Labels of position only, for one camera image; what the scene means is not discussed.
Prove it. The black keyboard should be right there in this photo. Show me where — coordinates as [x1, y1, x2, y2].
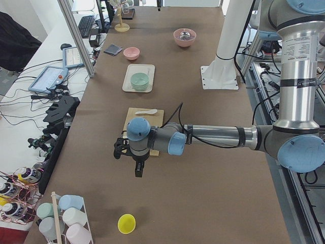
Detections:
[78, 15, 94, 38]

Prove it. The aluminium frame post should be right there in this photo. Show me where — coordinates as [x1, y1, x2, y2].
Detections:
[57, 0, 95, 78]

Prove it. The green bowl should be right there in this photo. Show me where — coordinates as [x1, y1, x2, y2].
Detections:
[130, 72, 149, 91]

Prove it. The paint bottle yellow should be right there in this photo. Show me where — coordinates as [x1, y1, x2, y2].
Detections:
[16, 167, 42, 184]

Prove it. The cream serving tray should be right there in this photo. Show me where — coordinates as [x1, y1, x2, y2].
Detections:
[122, 64, 155, 93]

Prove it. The computer mouse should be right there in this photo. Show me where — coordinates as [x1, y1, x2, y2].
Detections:
[60, 43, 71, 50]

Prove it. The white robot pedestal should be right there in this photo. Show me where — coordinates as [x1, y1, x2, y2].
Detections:
[201, 0, 254, 90]

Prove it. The dark brown tray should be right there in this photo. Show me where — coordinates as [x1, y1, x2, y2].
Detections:
[121, 9, 135, 20]

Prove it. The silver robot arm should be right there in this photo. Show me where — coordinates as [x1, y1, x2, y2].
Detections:
[123, 1, 324, 177]

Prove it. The bamboo cutting board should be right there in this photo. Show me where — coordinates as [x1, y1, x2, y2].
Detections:
[122, 107, 165, 157]

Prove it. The wooden mug tree stand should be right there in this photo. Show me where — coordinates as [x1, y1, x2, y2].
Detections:
[109, 0, 130, 33]

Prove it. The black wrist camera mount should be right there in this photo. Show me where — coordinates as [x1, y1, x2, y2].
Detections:
[113, 137, 132, 160]

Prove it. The paint bottle lower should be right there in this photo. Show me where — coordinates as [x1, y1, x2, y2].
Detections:
[2, 202, 27, 220]

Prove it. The white ceramic spoon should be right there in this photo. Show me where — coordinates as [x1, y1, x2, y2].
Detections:
[135, 109, 158, 116]

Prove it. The mint green cup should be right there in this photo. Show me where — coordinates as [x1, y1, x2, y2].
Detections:
[36, 203, 54, 219]

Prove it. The copper wire bottle rack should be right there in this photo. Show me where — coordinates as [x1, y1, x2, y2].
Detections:
[1, 172, 42, 226]

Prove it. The large pink bowl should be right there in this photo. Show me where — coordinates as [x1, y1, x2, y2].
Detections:
[173, 28, 197, 47]

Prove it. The black power adapter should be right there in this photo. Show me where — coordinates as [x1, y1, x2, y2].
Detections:
[88, 28, 101, 47]

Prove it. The blue cup on rack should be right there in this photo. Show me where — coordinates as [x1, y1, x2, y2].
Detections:
[58, 195, 83, 210]

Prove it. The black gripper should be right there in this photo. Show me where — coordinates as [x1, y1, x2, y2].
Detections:
[132, 153, 149, 177]

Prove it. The pink cup on rack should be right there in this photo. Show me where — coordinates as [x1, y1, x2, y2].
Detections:
[66, 223, 91, 244]

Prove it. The small pink bowl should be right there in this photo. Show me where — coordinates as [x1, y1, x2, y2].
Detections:
[123, 47, 140, 60]

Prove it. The dark grey folded cloth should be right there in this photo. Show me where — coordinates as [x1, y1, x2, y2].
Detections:
[104, 44, 123, 56]

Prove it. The black jacket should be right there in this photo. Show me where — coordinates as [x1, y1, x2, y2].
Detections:
[1, 12, 42, 72]

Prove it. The white cup on rack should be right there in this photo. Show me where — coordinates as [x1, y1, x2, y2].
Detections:
[62, 207, 87, 226]

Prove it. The wooden cup rack post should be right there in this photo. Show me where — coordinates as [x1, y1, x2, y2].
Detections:
[51, 192, 62, 244]

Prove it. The blue teach pendant tablet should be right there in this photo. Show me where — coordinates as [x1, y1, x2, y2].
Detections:
[28, 66, 69, 94]

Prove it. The grey cup on rack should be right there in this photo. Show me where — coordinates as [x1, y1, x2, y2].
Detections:
[39, 217, 57, 240]

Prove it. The black tool holder stand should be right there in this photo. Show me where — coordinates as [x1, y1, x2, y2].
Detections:
[39, 96, 80, 195]

